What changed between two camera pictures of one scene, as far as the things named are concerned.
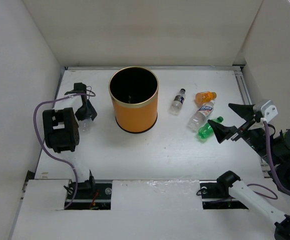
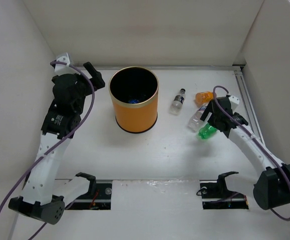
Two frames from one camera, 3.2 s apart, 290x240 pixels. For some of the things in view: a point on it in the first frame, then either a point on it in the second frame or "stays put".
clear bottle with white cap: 203,113 stays put
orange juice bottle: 201,97 stays put
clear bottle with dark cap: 176,106 stays put
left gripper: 90,113 to 96,76
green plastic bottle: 207,131 stays put
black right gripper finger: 221,131 to 209,109
